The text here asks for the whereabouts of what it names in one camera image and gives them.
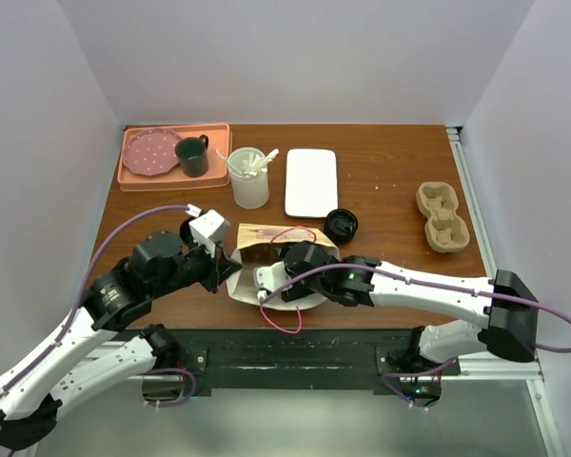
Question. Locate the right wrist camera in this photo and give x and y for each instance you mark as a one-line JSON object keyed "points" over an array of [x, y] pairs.
{"points": [[268, 279]]}

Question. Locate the frosted white utensil cup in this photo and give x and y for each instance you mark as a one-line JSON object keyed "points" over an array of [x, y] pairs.
{"points": [[249, 191]]}

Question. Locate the aluminium frame rail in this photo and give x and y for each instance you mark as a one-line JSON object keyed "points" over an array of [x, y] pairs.
{"points": [[514, 308]]}

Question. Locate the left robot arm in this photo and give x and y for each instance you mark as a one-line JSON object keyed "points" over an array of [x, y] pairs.
{"points": [[50, 382]]}

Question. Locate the dark green mug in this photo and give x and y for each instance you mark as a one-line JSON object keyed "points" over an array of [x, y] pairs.
{"points": [[192, 155]]}

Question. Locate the black coffee cup stack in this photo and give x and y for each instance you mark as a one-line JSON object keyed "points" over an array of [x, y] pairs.
{"points": [[186, 234]]}

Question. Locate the pink polka dot plate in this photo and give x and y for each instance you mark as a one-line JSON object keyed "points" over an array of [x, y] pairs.
{"points": [[151, 152]]}

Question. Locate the cardboard cup carrier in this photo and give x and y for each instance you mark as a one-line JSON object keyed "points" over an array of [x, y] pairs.
{"points": [[445, 230]]}

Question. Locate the black mounting base rail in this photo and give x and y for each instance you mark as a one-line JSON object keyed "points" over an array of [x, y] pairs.
{"points": [[314, 359]]}

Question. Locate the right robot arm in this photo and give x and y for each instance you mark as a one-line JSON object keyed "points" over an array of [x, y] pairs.
{"points": [[493, 314]]}

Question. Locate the wrapped white utensil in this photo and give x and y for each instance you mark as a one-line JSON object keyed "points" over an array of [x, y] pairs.
{"points": [[247, 162]]}

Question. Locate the pink cakes paper bag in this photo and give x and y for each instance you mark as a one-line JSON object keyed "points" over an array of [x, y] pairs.
{"points": [[260, 246]]}

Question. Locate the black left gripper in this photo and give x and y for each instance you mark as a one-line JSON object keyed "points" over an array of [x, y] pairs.
{"points": [[220, 268]]}

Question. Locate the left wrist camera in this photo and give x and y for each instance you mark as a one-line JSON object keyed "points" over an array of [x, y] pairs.
{"points": [[208, 230]]}

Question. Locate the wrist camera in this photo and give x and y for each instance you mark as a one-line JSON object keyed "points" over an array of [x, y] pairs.
{"points": [[208, 230], [268, 279]]}

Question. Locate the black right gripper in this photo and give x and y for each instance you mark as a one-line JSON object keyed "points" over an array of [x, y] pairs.
{"points": [[297, 290]]}

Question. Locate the white rectangular plate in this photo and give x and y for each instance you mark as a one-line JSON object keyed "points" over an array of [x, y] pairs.
{"points": [[311, 183]]}

